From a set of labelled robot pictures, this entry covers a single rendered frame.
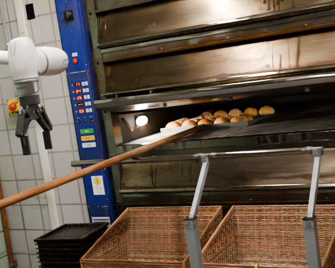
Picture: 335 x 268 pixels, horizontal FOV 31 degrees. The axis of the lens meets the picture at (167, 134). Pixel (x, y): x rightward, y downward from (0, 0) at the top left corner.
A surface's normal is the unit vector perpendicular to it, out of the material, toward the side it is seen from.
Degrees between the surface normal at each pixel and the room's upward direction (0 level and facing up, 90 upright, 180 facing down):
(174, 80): 70
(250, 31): 90
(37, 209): 90
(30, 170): 90
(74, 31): 90
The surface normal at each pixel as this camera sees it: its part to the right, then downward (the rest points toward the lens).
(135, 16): -0.51, -0.19
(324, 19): -0.47, 0.16
